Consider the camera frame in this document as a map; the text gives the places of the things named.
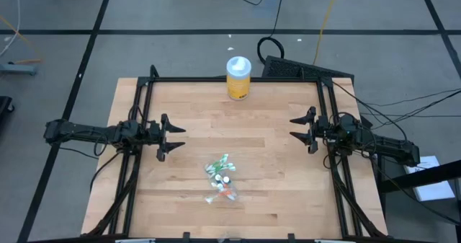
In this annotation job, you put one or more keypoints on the black aluminium table frame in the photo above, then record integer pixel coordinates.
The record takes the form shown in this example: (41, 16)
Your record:
(187, 79)

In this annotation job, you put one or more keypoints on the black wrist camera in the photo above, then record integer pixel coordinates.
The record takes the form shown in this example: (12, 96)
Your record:
(327, 129)
(152, 132)

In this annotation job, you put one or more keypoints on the silver aluminium extrusion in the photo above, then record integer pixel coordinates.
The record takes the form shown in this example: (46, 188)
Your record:
(135, 241)
(335, 241)

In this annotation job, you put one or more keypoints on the black edge clamp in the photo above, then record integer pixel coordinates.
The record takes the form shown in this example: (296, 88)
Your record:
(291, 236)
(186, 235)

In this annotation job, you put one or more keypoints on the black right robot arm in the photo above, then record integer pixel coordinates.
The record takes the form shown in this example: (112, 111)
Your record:
(392, 147)

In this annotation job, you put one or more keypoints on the black corner bracket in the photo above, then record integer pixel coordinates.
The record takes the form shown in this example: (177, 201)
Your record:
(154, 73)

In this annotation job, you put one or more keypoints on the black stand beam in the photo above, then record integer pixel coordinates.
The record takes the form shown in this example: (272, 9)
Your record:
(414, 178)

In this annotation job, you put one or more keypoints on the yellow disinfecting wipes canister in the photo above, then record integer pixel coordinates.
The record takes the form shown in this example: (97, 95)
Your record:
(238, 88)

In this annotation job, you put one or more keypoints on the grey metal floor foot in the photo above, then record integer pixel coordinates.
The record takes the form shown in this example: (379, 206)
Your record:
(18, 70)

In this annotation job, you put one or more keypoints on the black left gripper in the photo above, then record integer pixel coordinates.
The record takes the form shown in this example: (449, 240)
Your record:
(163, 153)

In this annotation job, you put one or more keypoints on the clear acrylic organizer box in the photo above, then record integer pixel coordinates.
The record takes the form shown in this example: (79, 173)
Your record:
(233, 176)

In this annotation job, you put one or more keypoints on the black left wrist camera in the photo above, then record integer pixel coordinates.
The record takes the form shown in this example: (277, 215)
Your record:
(152, 132)

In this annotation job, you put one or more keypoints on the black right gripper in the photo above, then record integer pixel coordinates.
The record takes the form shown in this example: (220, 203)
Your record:
(312, 147)

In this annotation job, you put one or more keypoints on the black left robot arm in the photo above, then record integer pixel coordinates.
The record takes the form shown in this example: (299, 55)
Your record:
(79, 133)

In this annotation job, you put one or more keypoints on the white booklet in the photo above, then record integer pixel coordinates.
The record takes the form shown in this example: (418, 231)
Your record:
(437, 192)

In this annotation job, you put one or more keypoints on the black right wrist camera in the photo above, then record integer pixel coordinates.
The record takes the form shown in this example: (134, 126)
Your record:
(327, 129)

